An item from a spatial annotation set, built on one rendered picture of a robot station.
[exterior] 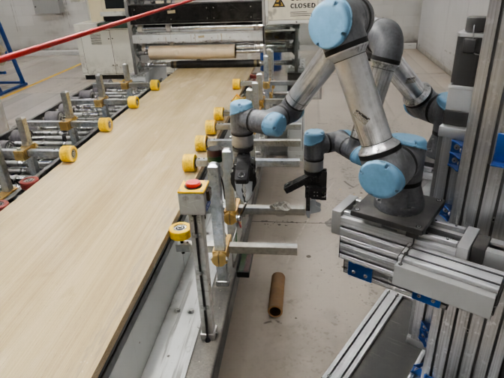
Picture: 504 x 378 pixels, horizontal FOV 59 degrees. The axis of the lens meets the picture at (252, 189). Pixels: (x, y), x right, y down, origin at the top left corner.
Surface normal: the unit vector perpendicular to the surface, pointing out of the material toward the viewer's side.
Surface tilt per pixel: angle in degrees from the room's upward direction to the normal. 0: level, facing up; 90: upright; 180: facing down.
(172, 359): 0
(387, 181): 97
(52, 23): 90
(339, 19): 83
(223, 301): 0
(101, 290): 0
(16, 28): 90
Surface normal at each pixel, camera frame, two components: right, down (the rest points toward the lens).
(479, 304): -0.60, 0.38
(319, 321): -0.04, -0.90
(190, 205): -0.11, 0.44
